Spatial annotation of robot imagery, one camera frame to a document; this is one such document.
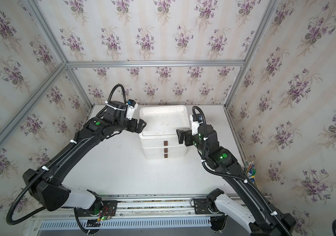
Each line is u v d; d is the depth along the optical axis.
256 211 0.40
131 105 0.65
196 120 0.58
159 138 0.73
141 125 0.68
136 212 0.73
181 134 0.62
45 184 0.38
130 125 0.66
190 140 0.62
